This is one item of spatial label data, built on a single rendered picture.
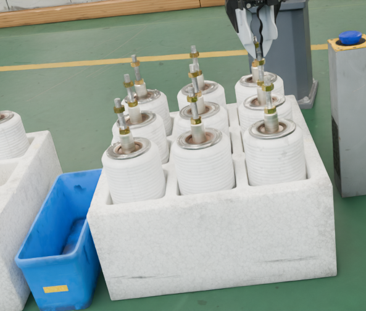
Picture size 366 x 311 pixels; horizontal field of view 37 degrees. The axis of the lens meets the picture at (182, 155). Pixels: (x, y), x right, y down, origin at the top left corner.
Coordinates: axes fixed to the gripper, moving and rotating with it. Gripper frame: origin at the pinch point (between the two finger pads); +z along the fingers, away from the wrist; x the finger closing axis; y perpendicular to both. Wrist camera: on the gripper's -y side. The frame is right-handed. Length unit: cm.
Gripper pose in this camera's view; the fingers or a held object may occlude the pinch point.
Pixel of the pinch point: (257, 49)
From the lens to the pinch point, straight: 96.6
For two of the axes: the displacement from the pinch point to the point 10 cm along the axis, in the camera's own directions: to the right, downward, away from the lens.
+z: 1.6, 8.8, 4.4
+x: 9.8, -2.0, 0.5
